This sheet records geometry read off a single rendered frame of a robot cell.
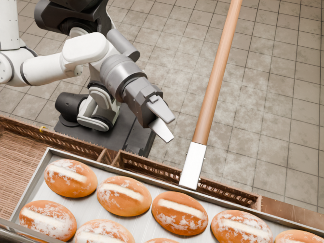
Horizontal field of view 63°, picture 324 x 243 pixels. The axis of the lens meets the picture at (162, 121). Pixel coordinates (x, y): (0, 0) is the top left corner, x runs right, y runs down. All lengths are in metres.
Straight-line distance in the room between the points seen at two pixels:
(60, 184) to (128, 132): 1.25
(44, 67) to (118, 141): 1.05
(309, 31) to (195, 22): 1.05
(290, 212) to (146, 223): 0.82
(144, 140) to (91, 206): 1.17
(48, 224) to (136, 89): 0.28
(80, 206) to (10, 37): 0.46
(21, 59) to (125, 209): 0.49
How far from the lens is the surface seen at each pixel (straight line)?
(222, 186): 1.01
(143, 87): 0.52
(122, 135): 1.70
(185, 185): 0.47
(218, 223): 0.46
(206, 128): 0.53
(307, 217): 1.24
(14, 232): 0.27
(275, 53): 2.55
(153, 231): 0.49
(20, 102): 2.30
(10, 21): 0.78
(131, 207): 0.46
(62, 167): 0.49
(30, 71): 0.74
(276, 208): 1.20
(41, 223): 0.47
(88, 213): 0.51
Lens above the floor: 1.66
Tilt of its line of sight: 59 degrees down
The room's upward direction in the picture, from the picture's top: straight up
